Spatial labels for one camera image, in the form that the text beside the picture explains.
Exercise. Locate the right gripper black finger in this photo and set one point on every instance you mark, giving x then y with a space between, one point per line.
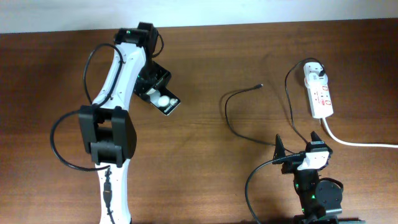
314 137
279 152

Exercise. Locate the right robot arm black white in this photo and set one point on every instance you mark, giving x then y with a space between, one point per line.
320 198

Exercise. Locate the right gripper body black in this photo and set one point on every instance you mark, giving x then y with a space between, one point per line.
292 167

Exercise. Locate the white power strip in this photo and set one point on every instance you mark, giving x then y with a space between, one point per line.
316 82

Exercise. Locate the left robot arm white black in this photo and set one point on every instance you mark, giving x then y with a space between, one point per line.
108 133

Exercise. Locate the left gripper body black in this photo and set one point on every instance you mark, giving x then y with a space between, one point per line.
152 75

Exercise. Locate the black smartphone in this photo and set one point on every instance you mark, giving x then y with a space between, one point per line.
164 100

